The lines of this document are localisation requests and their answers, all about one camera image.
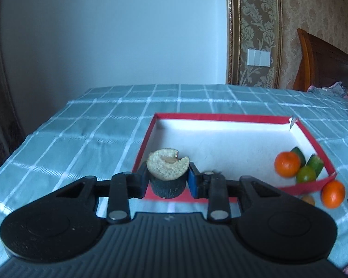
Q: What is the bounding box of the orange mandarin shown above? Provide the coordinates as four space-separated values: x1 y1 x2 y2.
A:
274 151 301 178
321 180 346 209

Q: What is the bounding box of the small green round fruit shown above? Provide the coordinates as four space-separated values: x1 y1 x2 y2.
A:
296 166 317 183

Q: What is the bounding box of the pink grey clothing pile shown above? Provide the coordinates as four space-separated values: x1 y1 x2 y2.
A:
307 82 348 102

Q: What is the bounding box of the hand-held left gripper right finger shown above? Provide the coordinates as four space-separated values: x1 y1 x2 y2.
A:
188 162 282 223

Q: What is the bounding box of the gold wall moulding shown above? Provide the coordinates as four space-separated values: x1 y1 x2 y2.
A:
225 0 283 89

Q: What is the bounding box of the teal checked blanket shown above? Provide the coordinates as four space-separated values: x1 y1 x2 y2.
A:
0 84 348 278

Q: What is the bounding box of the red cardboard box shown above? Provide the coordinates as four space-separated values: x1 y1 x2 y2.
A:
132 113 338 203

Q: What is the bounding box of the sugarcane piece with hollow end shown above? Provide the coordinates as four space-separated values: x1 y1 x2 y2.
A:
146 148 191 200

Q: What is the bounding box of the wooden headboard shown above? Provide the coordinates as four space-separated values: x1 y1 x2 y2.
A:
293 28 348 93

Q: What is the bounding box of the white light switch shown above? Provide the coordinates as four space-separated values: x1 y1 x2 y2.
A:
247 49 271 67

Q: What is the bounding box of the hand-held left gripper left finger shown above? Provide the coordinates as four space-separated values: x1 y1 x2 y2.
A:
56 162 148 224

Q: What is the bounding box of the green cucumber piece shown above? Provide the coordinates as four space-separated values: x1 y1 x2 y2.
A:
306 154 325 180
290 147 306 167

